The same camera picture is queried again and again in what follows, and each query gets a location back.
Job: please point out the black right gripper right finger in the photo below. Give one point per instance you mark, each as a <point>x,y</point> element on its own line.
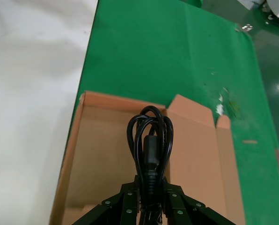
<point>179,208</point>

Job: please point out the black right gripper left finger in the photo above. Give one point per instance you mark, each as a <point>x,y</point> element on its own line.
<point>120,208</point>

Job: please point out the open cardboard box with holes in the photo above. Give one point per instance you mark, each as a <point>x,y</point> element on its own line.
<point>102,152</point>

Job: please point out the small tan wooden stick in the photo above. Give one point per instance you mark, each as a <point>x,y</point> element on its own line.
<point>249,141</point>

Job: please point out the white table cloth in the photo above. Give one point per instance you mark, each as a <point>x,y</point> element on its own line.
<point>31,93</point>

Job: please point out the green table cloth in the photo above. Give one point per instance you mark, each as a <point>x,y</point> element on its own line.
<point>153,47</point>

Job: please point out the clear tape piece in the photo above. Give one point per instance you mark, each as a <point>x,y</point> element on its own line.
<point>245,27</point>

